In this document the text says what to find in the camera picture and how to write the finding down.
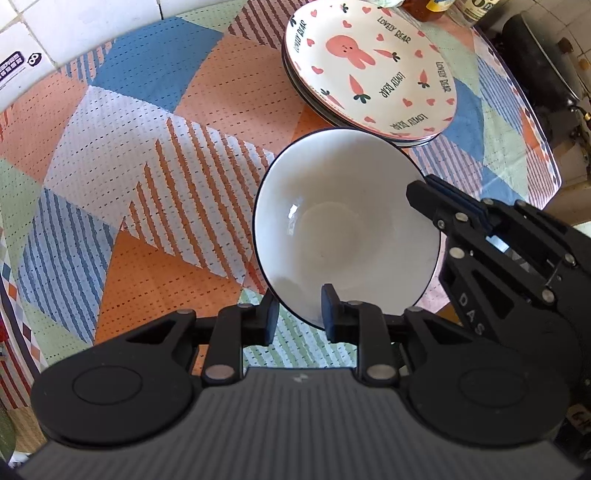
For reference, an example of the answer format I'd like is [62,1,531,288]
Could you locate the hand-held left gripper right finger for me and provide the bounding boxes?
[321,282,472,387]

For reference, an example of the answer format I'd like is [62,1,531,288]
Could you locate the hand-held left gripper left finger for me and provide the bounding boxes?
[124,291,280,387]

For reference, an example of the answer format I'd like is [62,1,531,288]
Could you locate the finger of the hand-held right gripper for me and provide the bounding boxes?
[405,179,560,346]
[427,174,580,296]

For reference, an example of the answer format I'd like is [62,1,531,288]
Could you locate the blue fried egg plate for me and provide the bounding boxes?
[281,44,448,149]

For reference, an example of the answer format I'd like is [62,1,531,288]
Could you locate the white bowl black rim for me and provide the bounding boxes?
[252,128,442,330]

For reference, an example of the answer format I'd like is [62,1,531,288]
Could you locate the pink rabbit print plate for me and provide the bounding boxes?
[283,0,458,140]

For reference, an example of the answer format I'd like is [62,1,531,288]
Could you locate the gas stove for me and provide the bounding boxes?
[540,99,591,190]

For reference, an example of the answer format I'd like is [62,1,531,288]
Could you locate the black wok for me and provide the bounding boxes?
[501,13,585,114]

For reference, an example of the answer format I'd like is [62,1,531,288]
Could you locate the colourful geometric tablecloth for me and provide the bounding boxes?
[0,0,561,416]

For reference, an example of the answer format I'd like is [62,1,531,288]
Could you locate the oil bottle yellow label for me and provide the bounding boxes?
[401,0,457,22]

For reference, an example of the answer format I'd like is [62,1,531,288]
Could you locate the clear bottle cream label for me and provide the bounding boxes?
[455,0,505,27]

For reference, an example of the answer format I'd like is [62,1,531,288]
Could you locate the diamond pattern cloth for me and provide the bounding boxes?
[0,226,49,416]

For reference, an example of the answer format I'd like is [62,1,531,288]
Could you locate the white carton black print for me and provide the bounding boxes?
[0,21,64,110]

